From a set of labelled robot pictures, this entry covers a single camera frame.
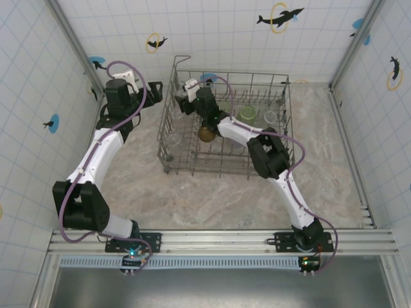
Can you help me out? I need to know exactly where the amber translucent cup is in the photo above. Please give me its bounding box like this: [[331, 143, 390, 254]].
[[198, 125, 216, 142]]

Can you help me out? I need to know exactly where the green translucent cup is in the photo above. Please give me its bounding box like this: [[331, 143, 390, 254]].
[[239, 105, 258, 124]]

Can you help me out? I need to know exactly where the grey wire dish rack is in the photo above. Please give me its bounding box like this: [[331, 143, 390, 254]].
[[156, 55, 295, 180]]

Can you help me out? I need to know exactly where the blue circle shark sticker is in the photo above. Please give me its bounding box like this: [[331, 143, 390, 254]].
[[88, 56, 109, 72]]

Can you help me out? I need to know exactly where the black controller circuit board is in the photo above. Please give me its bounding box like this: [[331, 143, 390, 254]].
[[297, 255, 322, 277], [120, 248, 146, 276]]

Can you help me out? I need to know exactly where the steel sheet panel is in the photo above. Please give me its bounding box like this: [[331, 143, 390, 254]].
[[53, 268, 398, 308]]

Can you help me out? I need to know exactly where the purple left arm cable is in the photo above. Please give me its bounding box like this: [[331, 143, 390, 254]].
[[57, 60, 153, 273]]

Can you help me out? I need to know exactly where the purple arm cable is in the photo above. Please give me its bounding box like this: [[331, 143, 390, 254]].
[[191, 76, 340, 275], [57, 60, 153, 273]]

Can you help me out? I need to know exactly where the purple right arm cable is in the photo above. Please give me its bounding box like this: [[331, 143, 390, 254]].
[[191, 76, 340, 275]]

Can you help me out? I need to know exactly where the seal yellow ring sticker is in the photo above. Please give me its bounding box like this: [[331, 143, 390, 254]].
[[146, 32, 169, 54]]

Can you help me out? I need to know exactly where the aluminium side rail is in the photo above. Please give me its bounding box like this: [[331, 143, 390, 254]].
[[329, 89, 377, 229], [66, 92, 106, 230]]

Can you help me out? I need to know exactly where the aluminium corner post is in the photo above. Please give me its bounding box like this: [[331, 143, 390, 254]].
[[329, 0, 386, 90], [47, 0, 107, 97]]

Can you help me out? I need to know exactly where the dolphin whale yellow ring sticker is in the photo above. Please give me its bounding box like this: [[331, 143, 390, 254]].
[[256, 2, 305, 35]]

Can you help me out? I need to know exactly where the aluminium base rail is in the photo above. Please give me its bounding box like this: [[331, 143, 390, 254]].
[[47, 228, 401, 257]]

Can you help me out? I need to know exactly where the pale blue slotted cable duct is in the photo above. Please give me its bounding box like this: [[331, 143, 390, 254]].
[[59, 255, 322, 270]]

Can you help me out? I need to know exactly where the blue patch wall sticker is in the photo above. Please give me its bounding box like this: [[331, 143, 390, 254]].
[[349, 17, 372, 46]]

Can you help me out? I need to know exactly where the lizard yellow ring sticker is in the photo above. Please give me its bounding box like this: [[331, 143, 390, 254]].
[[386, 56, 404, 92]]

